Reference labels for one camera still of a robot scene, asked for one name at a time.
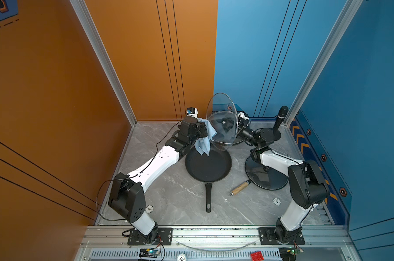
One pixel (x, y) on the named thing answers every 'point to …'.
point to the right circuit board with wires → (294, 251)
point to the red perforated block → (257, 256)
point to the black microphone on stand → (282, 112)
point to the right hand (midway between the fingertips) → (226, 121)
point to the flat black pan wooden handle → (242, 187)
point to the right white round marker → (276, 201)
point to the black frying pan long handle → (208, 169)
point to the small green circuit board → (149, 253)
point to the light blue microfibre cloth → (203, 144)
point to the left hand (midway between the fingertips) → (206, 121)
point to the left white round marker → (149, 209)
